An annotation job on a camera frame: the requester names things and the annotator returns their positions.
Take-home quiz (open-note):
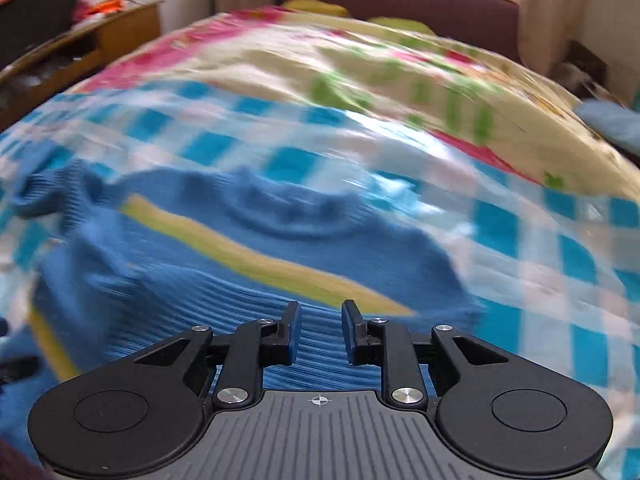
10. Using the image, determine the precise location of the maroon bed headboard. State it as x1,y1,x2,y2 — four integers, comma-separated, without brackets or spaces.
280,0,523,36

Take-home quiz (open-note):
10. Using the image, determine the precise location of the blue knit sweater yellow stripe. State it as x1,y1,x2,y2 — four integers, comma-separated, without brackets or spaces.
10,165,488,393

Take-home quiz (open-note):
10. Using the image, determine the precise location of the light blue cloth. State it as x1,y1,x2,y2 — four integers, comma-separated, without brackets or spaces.
575,100,640,156

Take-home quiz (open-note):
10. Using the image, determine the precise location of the wooden nightstand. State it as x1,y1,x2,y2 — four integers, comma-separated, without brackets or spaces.
0,1,166,128

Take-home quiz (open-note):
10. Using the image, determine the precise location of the person's left forearm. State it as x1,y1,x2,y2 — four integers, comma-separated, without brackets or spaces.
0,439,48,480

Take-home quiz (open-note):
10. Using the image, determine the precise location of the yellow pillow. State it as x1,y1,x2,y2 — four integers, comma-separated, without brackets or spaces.
280,0,351,18

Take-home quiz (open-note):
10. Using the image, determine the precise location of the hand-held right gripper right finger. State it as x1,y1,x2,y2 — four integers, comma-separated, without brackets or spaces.
341,299,509,407

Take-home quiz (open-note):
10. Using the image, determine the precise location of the black monitor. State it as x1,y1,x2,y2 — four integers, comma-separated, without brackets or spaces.
0,0,81,66

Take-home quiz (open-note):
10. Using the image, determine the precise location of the blue white checked plastic sheet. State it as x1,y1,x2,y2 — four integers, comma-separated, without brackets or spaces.
0,77,640,480

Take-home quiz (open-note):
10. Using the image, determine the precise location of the dark wall box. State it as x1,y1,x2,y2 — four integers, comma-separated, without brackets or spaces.
552,40,613,103

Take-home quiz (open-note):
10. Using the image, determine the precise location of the floral printed bedsheet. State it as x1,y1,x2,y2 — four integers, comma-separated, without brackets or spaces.
75,4,640,196

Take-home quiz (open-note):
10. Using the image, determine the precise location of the orange item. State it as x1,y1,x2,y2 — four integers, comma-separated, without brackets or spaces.
75,0,126,22

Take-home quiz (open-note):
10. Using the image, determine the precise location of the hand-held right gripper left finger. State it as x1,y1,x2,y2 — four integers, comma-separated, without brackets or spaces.
134,300,303,409

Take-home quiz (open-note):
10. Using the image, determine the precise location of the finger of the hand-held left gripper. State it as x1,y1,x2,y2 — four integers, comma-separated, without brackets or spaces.
0,355,42,386

